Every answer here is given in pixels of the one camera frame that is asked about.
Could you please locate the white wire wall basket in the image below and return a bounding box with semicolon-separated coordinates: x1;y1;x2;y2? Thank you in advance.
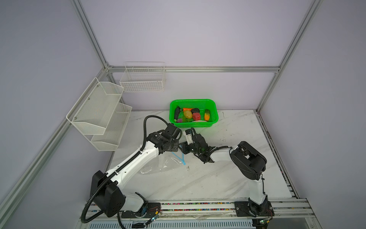
120;62;166;93

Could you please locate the black toy avocado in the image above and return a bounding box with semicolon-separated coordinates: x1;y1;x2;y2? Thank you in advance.
191;108;200;114

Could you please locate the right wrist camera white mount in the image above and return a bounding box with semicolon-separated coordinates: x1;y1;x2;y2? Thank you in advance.
185;129;193;145

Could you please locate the dark toy eggplant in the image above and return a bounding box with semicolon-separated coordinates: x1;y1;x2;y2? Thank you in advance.
174;106;181;121

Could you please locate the yellow toy potato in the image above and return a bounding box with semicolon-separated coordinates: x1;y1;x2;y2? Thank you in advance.
184;110;193;119

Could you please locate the green plastic basket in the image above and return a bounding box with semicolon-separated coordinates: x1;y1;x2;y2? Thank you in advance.
169;99;219;128

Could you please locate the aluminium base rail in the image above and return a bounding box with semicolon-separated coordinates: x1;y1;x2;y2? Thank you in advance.
77;198;321;229

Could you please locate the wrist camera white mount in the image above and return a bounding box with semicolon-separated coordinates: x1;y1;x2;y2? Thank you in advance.
185;129;193;145
165;123;182;139

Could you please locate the orange yellow toy corn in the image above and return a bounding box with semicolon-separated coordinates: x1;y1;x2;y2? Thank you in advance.
204;109;211;122

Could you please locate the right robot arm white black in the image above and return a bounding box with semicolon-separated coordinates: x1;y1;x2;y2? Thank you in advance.
178;134;274;217

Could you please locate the clear zip top bag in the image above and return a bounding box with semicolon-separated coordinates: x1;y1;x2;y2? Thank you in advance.
139;151;186;175

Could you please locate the white toy radish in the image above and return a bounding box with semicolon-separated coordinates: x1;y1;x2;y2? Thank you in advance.
192;120;207;123

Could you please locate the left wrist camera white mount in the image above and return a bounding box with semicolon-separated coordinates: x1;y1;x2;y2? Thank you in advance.
165;123;182;139

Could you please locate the black corrugated cable hose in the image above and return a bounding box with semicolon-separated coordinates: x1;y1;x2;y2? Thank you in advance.
80;115;169;229

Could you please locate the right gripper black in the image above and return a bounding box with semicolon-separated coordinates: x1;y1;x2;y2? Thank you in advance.
178;140;202;156

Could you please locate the white mesh two-tier shelf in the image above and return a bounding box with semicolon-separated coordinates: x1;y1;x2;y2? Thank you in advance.
66;78;132;151

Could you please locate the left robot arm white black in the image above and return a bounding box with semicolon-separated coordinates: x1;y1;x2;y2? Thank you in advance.
82;130;182;221

